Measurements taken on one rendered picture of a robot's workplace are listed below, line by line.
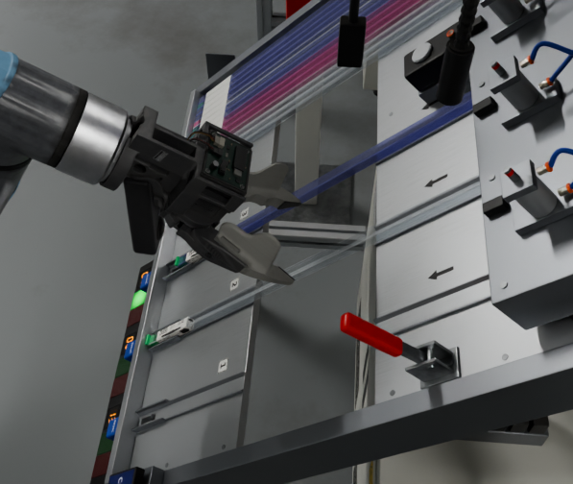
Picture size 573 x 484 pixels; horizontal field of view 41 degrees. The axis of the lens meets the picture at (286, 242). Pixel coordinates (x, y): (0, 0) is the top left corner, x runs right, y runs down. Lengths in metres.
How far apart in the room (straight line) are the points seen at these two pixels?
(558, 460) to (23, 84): 0.80
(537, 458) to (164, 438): 0.49
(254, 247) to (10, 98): 0.25
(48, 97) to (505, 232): 0.39
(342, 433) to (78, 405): 1.19
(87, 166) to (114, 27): 2.00
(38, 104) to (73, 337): 1.27
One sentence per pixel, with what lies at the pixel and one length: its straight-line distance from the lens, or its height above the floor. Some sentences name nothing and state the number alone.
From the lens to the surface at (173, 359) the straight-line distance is 0.96.
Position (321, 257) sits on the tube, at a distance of 0.81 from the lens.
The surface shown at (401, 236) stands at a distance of 0.76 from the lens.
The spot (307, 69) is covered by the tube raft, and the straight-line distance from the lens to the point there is 1.06.
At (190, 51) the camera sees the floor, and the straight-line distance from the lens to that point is 2.54.
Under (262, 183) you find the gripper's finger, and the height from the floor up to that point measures 1.00.
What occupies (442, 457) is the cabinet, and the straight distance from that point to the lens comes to 1.07.
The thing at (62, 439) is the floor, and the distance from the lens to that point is 1.79.
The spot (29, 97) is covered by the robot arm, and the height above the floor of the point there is 1.16.
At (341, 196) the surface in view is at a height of 0.01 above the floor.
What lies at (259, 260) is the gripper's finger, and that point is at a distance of 0.74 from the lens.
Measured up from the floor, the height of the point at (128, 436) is 0.73.
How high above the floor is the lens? 1.60
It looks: 53 degrees down
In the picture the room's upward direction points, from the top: straight up
